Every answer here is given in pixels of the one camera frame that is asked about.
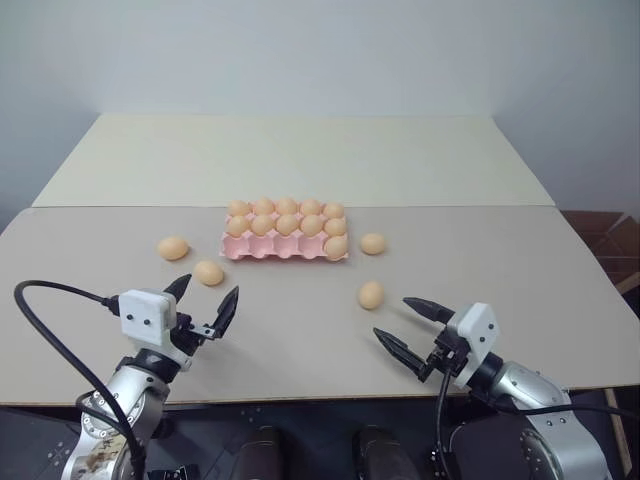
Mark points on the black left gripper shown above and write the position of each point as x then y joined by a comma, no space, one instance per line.
186,336

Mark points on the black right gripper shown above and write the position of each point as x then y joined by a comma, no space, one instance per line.
446,356

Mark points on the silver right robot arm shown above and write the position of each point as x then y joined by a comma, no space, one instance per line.
530,390

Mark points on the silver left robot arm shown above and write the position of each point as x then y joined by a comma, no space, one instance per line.
135,395

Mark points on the pink egg tray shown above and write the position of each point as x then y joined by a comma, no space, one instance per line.
262,248

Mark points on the tan egg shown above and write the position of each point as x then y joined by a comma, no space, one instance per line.
237,225
373,243
311,206
287,206
264,205
334,210
173,248
311,225
239,208
335,227
336,246
371,295
287,225
208,273
262,225

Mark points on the dark rounded shape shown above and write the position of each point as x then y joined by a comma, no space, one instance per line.
262,452
382,452

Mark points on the brown cardboard box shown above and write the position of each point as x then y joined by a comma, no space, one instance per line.
600,240

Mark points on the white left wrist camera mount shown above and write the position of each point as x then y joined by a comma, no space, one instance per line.
145,312

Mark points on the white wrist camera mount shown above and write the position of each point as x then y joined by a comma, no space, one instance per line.
477,325
145,312

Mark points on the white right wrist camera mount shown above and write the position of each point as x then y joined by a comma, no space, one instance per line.
477,325

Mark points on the wooden frame strip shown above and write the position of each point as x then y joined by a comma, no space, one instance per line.
617,435

